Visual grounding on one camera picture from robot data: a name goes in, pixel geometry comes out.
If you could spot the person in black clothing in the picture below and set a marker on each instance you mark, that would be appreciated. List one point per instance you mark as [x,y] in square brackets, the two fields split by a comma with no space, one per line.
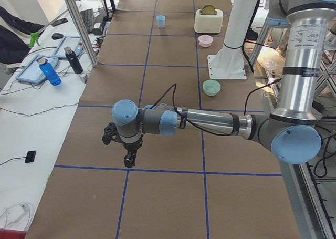
[13,30]

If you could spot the small black square device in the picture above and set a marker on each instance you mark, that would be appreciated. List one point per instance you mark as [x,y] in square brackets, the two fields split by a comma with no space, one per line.
[30,157]

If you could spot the black thermos bottle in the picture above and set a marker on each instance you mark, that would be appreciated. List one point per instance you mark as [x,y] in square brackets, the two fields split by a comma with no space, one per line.
[73,60]

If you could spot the toast slice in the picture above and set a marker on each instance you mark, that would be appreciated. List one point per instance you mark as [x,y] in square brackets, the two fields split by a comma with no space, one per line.
[208,10]

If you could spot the green bowl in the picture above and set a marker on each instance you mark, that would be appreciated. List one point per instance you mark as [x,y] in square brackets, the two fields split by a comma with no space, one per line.
[211,87]

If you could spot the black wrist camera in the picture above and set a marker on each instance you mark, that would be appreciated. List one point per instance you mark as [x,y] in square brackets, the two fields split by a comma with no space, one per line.
[110,134]

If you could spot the blue water bottle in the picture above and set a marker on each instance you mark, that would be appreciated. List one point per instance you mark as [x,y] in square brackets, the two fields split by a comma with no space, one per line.
[49,71]

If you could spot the black keyboard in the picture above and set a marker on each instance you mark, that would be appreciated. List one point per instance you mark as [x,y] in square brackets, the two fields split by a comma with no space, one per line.
[87,18]

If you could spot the aluminium frame post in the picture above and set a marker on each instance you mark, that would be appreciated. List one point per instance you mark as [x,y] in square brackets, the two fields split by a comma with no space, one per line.
[79,25]

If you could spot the pink bowl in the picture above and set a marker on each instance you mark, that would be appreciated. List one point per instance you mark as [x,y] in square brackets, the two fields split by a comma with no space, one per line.
[205,40]

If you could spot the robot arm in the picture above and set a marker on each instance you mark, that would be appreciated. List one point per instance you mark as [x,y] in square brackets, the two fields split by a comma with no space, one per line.
[287,132]

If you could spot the black smartphone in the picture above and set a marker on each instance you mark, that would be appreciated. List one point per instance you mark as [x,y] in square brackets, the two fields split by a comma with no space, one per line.
[59,22]

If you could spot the blue teach pendant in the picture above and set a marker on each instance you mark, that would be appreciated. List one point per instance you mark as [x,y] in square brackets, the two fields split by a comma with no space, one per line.
[75,44]
[32,73]

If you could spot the blue teach pendant near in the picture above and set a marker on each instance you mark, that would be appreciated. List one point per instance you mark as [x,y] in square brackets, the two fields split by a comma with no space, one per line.
[32,73]

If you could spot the green clamp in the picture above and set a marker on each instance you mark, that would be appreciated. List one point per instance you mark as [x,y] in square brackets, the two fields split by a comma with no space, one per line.
[34,39]

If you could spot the cream toaster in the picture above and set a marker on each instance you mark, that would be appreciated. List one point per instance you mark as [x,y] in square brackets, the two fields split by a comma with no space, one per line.
[208,24]

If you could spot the black computer mouse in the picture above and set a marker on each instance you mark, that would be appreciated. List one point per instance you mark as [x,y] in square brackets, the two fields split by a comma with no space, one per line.
[56,36]

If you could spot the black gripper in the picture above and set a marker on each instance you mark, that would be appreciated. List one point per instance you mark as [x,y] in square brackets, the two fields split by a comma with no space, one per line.
[132,146]

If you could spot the blue teach pendant far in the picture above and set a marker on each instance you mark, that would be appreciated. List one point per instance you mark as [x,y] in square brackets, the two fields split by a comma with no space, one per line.
[75,44]

